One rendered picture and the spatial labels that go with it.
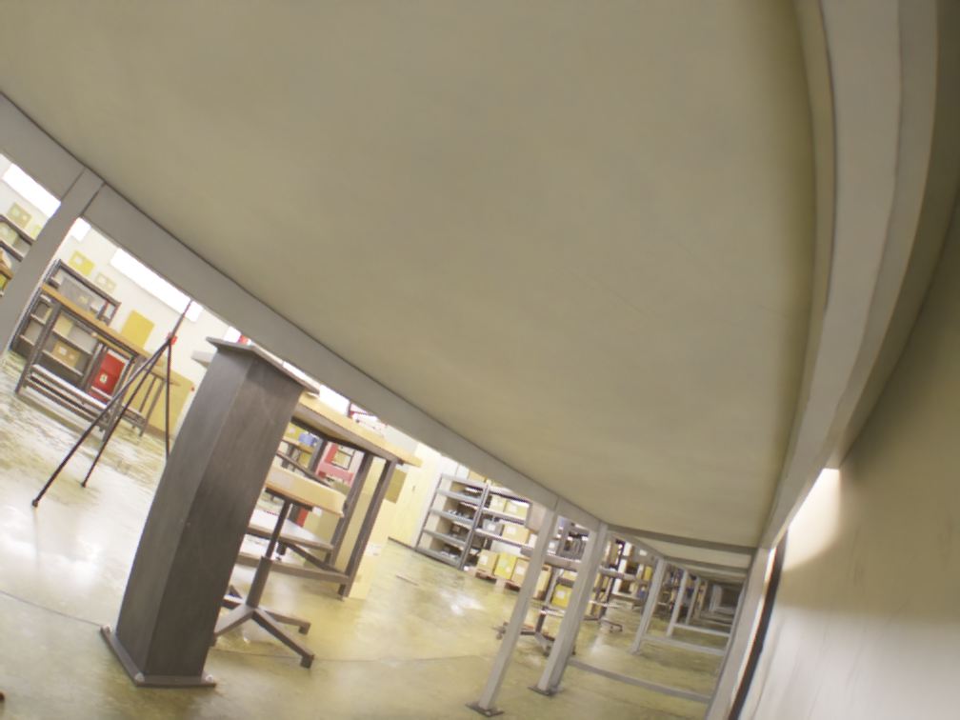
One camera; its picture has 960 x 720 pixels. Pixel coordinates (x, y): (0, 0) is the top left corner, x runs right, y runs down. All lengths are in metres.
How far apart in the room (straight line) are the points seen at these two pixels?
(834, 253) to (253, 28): 0.37
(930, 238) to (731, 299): 0.18
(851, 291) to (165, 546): 1.16
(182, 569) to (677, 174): 1.10
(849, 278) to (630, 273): 0.18
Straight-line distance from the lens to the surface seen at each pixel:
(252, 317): 0.78
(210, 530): 1.10
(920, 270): 0.43
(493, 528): 6.98
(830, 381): 0.37
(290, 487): 1.49
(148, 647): 1.17
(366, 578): 2.91
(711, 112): 0.26
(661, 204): 0.31
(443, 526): 7.83
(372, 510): 2.61
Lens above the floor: 0.65
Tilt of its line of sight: 21 degrees up
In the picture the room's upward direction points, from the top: 20 degrees clockwise
